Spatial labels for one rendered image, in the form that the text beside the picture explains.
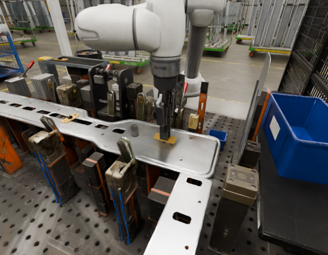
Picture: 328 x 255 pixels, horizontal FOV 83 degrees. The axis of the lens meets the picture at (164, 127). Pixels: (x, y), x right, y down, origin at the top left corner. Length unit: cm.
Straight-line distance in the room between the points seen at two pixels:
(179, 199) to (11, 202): 81
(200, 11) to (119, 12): 59
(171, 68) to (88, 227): 68
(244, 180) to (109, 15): 53
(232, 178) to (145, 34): 43
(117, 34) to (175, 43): 15
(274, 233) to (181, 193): 22
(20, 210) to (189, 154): 77
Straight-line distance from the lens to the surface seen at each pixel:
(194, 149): 68
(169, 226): 49
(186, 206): 52
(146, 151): 67
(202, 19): 109
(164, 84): 56
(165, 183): 59
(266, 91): 71
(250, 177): 55
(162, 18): 51
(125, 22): 53
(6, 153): 119
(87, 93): 104
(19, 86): 147
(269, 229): 51
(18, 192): 115
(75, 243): 87
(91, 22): 56
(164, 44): 52
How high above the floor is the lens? 143
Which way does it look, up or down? 33 degrees down
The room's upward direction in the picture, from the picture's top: straight up
